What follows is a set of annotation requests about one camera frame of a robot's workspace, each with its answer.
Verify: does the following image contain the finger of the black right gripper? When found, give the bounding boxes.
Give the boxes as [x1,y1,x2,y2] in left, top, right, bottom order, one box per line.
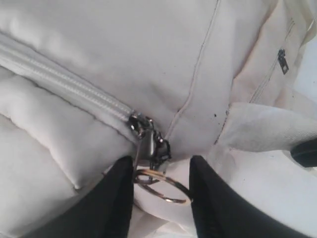
[290,140,317,168]

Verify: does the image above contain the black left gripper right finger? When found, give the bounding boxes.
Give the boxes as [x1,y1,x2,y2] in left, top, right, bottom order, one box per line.
[190,155,317,238]

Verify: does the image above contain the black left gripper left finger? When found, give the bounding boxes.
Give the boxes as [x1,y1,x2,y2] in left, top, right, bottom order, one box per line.
[27,156,134,238]

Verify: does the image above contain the metal key ring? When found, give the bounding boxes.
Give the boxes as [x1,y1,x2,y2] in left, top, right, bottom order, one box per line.
[133,168,194,205]

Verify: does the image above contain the cream fabric duffel bag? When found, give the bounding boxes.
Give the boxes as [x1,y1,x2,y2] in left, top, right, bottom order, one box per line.
[0,0,317,238]

